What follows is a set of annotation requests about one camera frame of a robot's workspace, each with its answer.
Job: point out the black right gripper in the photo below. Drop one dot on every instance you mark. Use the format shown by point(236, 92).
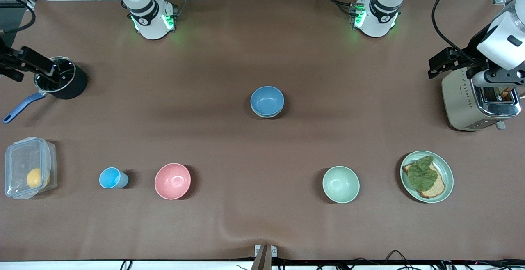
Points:
point(8, 60)

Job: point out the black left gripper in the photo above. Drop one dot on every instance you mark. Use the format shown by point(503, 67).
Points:
point(470, 55)

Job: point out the blue bowl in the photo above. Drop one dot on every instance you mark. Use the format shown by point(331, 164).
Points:
point(266, 99)

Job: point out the light green bowl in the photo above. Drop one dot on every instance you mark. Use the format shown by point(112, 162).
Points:
point(266, 115)
point(341, 184)

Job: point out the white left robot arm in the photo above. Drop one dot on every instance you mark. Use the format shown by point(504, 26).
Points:
point(502, 40)

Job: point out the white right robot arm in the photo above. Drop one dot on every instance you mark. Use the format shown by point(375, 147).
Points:
point(143, 11)

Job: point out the pink bowl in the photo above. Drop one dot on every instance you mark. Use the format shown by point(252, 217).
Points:
point(172, 181)

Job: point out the glass pot lid blue knob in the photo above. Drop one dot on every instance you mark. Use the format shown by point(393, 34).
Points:
point(67, 71)

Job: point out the beige chrome toaster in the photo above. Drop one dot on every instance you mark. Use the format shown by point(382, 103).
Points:
point(459, 101)

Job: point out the brown toast slice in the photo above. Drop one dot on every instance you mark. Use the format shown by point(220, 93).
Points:
point(505, 94)

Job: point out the clear plastic lidded container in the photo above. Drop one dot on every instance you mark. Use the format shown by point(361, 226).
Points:
point(20, 159)

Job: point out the light green plate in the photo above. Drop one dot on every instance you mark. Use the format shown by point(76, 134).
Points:
point(447, 169)

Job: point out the green lettuce leaf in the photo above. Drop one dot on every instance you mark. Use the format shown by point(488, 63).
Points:
point(422, 173)

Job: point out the yellow lemon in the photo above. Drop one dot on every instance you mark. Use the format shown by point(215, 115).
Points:
point(35, 178)

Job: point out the bread slice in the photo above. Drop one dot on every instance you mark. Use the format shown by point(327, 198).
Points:
point(437, 188)

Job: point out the light blue cup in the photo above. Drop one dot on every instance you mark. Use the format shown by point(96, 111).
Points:
point(110, 178)

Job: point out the brown table cloth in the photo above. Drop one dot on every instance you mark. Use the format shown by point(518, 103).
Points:
point(262, 179)

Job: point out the metal table edge bracket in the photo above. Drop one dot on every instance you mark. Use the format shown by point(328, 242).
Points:
point(265, 255)

